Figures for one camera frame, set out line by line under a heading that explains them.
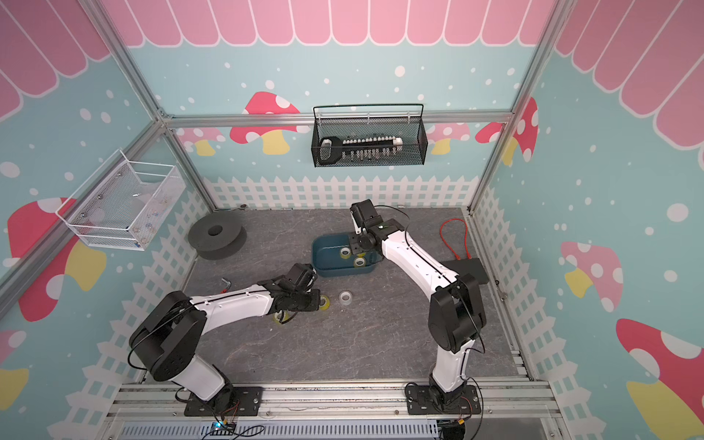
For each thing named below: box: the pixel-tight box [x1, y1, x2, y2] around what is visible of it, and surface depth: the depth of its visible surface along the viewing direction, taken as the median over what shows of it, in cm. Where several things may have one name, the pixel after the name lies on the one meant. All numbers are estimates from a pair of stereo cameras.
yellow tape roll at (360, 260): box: [353, 253, 368, 268], surface depth 105 cm
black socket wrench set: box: [319, 135, 404, 165], surface depth 91 cm
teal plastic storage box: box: [311, 232, 385, 278], surface depth 105 cm
